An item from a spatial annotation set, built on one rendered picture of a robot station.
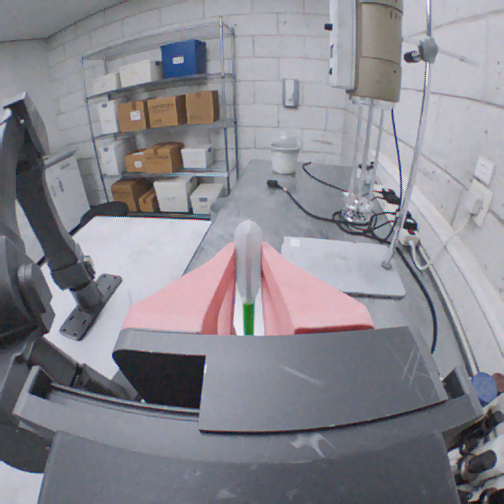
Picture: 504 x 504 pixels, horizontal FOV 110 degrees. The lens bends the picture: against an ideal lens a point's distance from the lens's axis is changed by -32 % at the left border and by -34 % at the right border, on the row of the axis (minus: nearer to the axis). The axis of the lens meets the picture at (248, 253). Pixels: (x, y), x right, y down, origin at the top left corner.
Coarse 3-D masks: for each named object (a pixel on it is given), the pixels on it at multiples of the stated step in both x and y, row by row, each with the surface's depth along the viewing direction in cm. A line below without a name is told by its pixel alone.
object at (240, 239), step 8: (240, 224) 11; (248, 224) 11; (240, 232) 11; (240, 240) 11; (248, 240) 11; (240, 248) 11; (248, 248) 11; (240, 256) 11; (248, 256) 11; (240, 264) 12; (248, 264) 12; (240, 272) 12; (248, 272) 12; (240, 280) 12; (248, 280) 12; (240, 288) 13; (248, 288) 12; (248, 296) 13
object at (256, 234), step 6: (252, 222) 11; (252, 228) 11; (258, 228) 11; (252, 234) 11; (258, 234) 11; (252, 240) 11; (258, 240) 11; (252, 246) 11; (258, 246) 11; (252, 252) 11; (258, 252) 11; (252, 258) 11; (258, 258) 12; (252, 264) 12; (258, 264) 12; (252, 270) 12; (258, 270) 12; (252, 276) 12; (258, 276) 12; (252, 282) 12; (258, 282) 13; (252, 288) 12; (258, 288) 13; (252, 294) 13
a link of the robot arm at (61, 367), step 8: (40, 344) 17; (48, 344) 18; (32, 352) 15; (40, 352) 16; (48, 352) 17; (56, 352) 18; (64, 352) 19; (32, 360) 15; (40, 360) 16; (48, 360) 16; (56, 360) 17; (64, 360) 18; (72, 360) 19; (48, 368) 16; (56, 368) 17; (64, 368) 17; (72, 368) 18; (56, 376) 16; (64, 376) 17; (72, 376) 18; (64, 384) 17
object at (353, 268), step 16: (288, 240) 69; (304, 240) 69; (320, 240) 69; (288, 256) 64; (304, 256) 64; (320, 256) 63; (336, 256) 63; (352, 256) 63; (368, 256) 63; (384, 256) 63; (320, 272) 59; (336, 272) 58; (352, 272) 58; (368, 272) 58; (384, 272) 58; (336, 288) 54; (352, 288) 54; (368, 288) 54; (384, 288) 53; (400, 288) 53
